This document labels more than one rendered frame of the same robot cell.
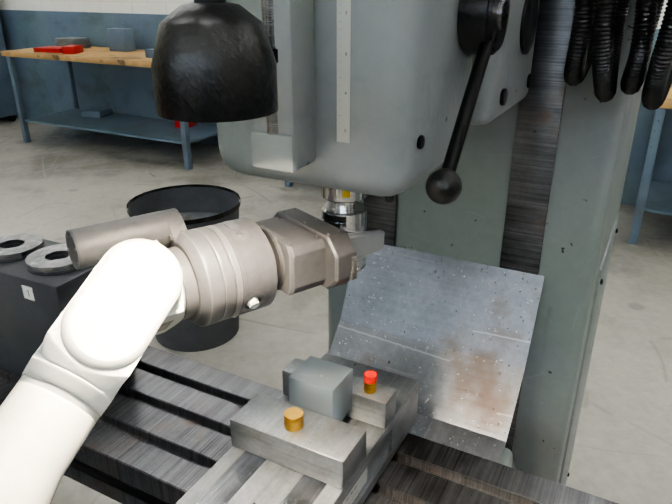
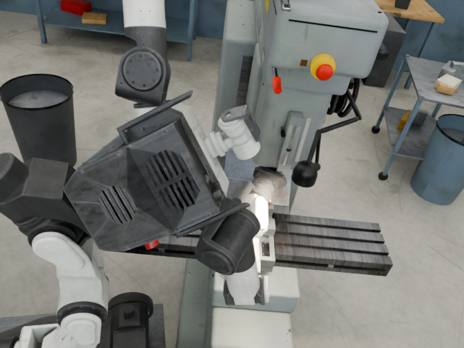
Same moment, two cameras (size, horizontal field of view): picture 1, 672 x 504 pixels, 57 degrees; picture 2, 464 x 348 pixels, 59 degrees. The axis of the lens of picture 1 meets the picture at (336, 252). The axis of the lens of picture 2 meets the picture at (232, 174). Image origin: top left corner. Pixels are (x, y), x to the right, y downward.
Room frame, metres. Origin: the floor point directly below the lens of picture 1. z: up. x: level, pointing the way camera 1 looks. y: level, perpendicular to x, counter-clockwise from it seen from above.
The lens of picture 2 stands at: (-0.29, 0.76, 2.17)
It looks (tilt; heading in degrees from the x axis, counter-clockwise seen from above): 40 degrees down; 327
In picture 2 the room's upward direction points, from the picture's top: 10 degrees clockwise
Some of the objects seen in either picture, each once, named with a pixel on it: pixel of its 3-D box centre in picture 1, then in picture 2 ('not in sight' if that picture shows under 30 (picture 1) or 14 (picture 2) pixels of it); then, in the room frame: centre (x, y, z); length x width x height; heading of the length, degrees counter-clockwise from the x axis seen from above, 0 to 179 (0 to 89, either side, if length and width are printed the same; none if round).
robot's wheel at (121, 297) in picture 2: not in sight; (130, 308); (0.69, 0.52, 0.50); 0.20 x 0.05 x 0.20; 73
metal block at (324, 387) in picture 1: (321, 393); not in sight; (0.62, 0.02, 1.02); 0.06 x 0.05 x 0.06; 62
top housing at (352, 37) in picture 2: not in sight; (313, 10); (0.62, -0.02, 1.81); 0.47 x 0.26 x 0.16; 152
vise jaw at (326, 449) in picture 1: (297, 437); (255, 225); (0.57, 0.04, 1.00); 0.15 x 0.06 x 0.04; 62
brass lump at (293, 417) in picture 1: (293, 419); not in sight; (0.56, 0.05, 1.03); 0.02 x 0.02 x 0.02
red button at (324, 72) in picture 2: not in sight; (324, 71); (0.38, 0.11, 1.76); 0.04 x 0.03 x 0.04; 62
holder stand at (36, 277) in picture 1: (46, 307); not in sight; (0.86, 0.46, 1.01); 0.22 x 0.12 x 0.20; 64
